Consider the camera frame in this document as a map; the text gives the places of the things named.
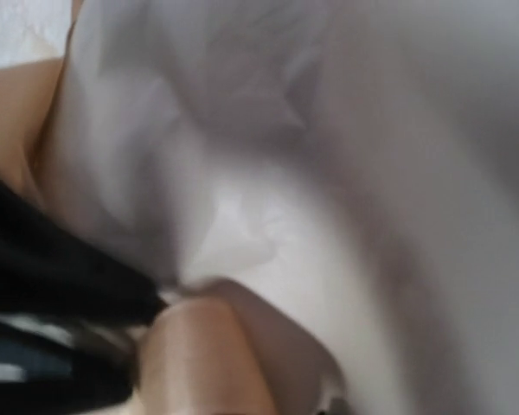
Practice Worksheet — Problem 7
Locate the pink wrapping paper sheet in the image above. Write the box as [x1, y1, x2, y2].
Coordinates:
[39, 1, 519, 414]

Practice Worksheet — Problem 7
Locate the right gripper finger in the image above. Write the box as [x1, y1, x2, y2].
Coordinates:
[0, 180, 165, 406]

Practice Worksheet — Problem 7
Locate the brown ribbon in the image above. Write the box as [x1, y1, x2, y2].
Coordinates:
[0, 59, 353, 414]

